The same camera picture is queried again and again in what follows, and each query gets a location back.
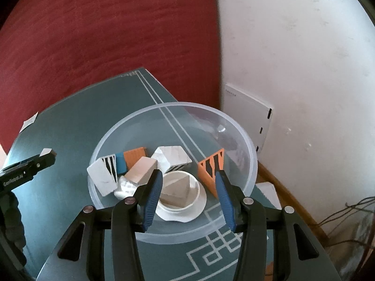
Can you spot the person's left hand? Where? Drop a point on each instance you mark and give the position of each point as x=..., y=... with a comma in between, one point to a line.
x=10, y=216

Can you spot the grey paper card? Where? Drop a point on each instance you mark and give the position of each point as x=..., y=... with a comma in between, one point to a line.
x=29, y=121

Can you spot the large white striped wedge block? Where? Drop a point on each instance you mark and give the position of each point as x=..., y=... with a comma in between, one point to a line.
x=172, y=156

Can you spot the white wall box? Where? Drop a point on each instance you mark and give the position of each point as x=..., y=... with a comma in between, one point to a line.
x=246, y=108

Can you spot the clear plastic bowl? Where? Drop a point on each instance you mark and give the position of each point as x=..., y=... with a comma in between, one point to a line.
x=175, y=123

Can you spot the blue wooden block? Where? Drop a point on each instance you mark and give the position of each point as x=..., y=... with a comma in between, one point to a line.
x=121, y=164

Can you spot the green table mat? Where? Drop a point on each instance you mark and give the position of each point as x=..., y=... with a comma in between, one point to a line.
x=73, y=117

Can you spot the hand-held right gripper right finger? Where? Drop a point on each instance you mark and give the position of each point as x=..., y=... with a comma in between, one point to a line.
x=225, y=205

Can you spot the red quilted blanket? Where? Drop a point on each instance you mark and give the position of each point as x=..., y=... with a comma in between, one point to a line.
x=102, y=35

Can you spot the plain wooden block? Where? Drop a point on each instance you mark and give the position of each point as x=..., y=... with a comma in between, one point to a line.
x=175, y=193
x=140, y=169

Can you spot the small white striped wedge block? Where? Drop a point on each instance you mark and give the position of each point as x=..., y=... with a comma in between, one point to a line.
x=99, y=175

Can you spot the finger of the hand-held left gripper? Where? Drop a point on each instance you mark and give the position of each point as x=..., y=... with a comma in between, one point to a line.
x=44, y=161

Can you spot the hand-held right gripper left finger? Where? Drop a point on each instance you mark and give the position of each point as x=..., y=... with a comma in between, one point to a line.
x=152, y=202

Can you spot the white charger plug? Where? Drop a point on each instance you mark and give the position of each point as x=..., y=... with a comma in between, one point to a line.
x=124, y=188

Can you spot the orange striped wedge block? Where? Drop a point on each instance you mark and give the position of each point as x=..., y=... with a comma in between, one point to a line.
x=133, y=158
x=206, y=178

